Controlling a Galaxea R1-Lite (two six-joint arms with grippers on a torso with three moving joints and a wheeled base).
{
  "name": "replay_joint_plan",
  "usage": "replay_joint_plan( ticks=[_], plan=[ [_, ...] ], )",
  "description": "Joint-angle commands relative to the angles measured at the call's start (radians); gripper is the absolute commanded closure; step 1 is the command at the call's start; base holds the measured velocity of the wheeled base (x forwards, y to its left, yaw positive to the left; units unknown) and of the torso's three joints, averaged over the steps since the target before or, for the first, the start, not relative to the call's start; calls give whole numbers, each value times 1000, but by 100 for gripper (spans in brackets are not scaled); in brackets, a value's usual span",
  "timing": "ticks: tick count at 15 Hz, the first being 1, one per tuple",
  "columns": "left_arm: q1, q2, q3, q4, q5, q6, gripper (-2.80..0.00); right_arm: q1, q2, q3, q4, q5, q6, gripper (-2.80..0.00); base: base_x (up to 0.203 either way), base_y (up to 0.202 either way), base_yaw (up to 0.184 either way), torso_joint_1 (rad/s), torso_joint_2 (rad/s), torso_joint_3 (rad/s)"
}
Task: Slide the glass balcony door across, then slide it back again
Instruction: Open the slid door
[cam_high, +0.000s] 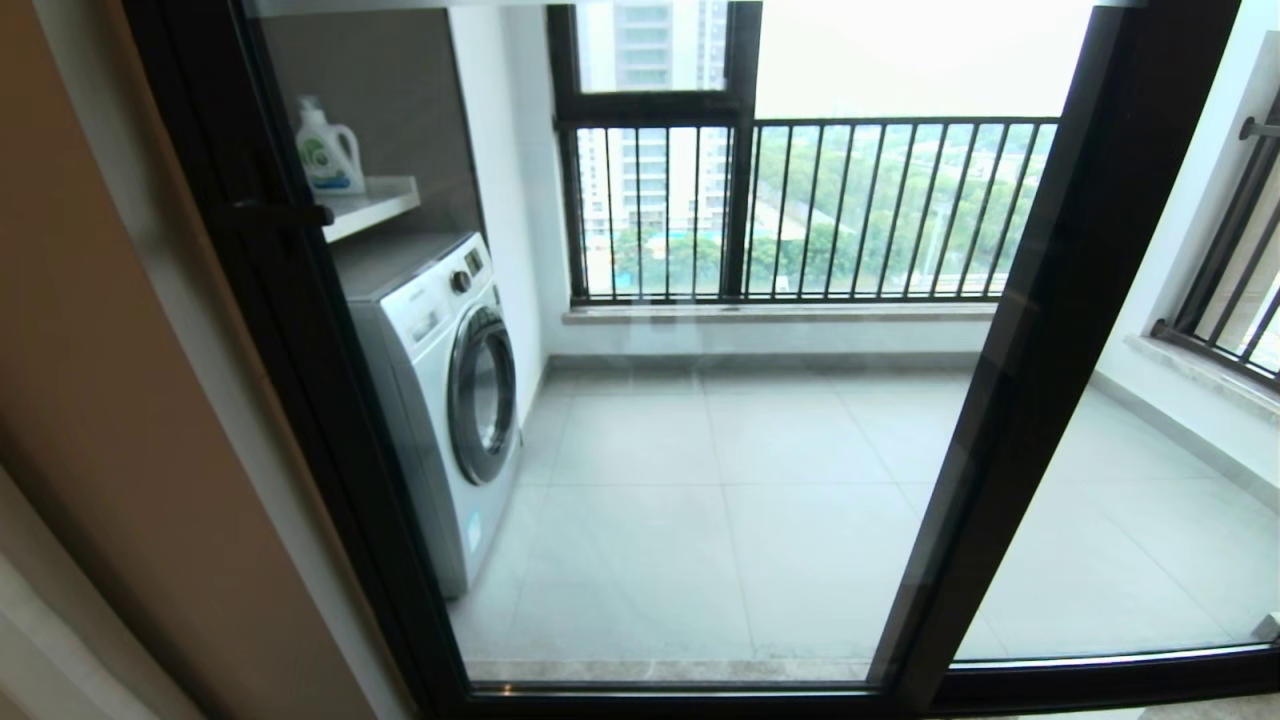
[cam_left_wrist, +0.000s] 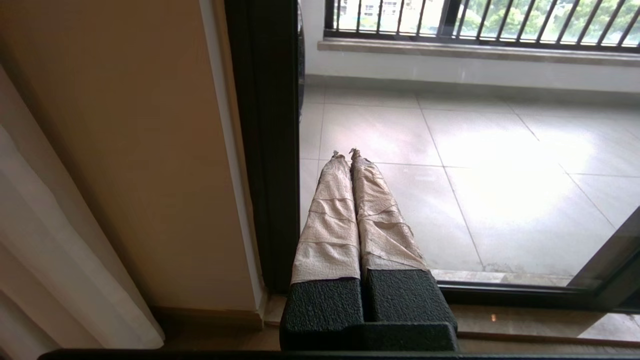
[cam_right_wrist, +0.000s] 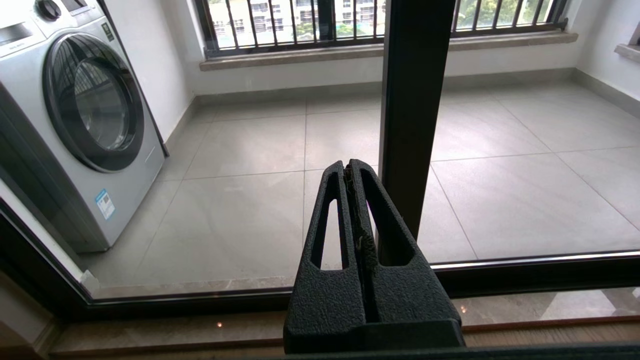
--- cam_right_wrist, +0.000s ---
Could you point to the black framed sliding glass door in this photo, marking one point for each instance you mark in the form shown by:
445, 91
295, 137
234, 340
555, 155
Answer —
550, 277
415, 100

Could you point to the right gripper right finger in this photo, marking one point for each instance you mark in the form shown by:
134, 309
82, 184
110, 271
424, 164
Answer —
405, 295

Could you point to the black outer door frame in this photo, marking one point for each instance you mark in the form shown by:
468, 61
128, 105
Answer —
30, 265

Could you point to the long black metal window railing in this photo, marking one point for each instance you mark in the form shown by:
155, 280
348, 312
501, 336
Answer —
280, 45

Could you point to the black window frame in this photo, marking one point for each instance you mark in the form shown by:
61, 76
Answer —
326, 20

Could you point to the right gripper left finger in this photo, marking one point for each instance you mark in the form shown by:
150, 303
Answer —
325, 305

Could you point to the short stone window sill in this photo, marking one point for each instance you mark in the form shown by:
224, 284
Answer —
627, 51

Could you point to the silver front-loading washing machine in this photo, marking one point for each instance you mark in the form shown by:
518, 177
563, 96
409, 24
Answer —
30, 85

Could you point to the long stone window sill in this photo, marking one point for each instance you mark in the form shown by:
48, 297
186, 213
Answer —
300, 56

